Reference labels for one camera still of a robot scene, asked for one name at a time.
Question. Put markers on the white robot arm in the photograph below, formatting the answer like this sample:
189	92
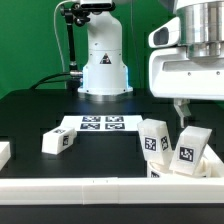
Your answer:
202	34

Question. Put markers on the white front rail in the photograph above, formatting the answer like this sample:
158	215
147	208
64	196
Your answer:
83	191

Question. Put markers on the white round stool seat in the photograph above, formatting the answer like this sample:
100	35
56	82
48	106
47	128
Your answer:
155	170

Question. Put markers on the white rail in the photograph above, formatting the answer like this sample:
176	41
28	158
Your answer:
83	191
216	164

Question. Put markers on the white marker sheet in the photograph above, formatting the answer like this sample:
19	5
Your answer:
101	123

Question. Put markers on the white right rail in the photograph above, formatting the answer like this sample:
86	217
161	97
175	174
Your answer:
216	164

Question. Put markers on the white block at left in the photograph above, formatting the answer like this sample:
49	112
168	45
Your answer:
5	153

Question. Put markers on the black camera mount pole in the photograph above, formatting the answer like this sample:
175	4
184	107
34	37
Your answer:
73	15

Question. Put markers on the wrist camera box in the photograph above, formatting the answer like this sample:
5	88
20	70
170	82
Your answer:
167	35

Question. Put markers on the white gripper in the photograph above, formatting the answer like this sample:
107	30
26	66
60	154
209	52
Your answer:
173	75

